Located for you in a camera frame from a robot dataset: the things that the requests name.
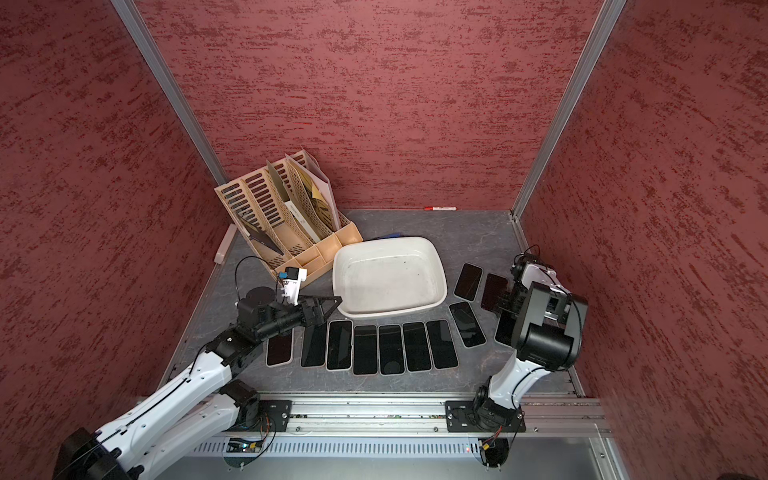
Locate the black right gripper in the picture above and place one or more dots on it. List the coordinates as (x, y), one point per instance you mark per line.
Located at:
(503, 303)

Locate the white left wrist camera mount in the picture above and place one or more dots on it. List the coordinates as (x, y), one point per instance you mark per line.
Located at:
(290, 281)

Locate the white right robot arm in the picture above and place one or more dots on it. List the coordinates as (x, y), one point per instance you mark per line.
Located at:
(547, 336)

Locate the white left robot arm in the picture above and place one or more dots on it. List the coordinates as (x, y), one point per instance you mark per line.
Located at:
(205, 399)

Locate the white plastic storage tub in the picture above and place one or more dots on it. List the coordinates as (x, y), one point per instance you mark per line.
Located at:
(388, 277)

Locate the small phone pink case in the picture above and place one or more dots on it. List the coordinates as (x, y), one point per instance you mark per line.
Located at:
(441, 344)

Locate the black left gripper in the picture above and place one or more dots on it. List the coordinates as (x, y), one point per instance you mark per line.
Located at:
(319, 316)

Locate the beige desk file organizer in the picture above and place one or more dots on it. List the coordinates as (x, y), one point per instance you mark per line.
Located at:
(274, 199)

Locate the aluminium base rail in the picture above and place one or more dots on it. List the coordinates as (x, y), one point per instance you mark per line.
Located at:
(395, 426)

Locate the black phone without case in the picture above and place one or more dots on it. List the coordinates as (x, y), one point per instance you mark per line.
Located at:
(505, 328)

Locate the black notebook in organizer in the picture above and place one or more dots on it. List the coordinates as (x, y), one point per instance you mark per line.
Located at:
(259, 236)

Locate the gold patterned folder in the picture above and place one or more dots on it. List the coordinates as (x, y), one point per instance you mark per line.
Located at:
(317, 200)

